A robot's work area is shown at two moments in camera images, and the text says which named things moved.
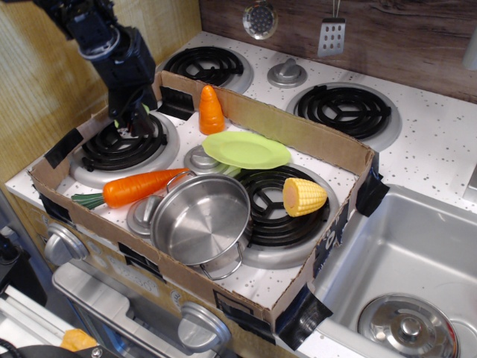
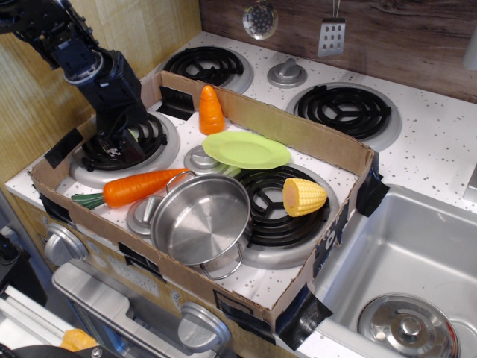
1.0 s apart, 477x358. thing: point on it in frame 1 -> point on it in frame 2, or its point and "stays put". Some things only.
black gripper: (129, 73) -> (116, 96)
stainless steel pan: (200, 221) stays put
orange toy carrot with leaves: (123, 190) stays put
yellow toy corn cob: (301, 197) stays put
